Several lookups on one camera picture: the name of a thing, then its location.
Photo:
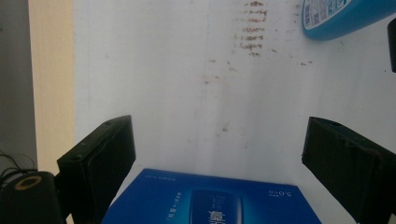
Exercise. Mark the light wooden table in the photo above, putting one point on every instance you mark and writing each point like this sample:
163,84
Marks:
51,77

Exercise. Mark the white table mat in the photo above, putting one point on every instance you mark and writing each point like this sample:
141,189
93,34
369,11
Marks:
171,93

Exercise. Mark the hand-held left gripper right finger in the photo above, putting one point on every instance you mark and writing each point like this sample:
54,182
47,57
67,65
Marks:
348,165

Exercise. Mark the blue bottle with white cap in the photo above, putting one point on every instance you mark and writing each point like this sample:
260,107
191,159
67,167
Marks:
351,21

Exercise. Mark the blue cardboard box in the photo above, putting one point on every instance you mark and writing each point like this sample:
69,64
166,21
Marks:
155,199

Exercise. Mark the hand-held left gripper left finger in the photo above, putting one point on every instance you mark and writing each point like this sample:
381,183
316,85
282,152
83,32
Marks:
93,168

